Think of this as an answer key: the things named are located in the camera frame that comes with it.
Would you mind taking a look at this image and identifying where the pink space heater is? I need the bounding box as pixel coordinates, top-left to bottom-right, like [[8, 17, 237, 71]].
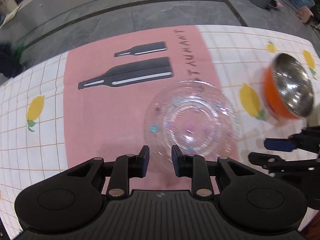
[[297, 5, 314, 25]]

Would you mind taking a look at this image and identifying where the orange steel bowl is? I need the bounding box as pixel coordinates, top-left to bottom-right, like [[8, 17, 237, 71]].
[[263, 53, 315, 119]]

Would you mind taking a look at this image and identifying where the small clear glass plate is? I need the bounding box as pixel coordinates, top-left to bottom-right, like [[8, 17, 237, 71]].
[[144, 81, 240, 172]]

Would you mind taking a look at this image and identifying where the checked lemon tablecloth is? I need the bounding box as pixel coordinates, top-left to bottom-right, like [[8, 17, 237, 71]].
[[1, 25, 319, 238]]

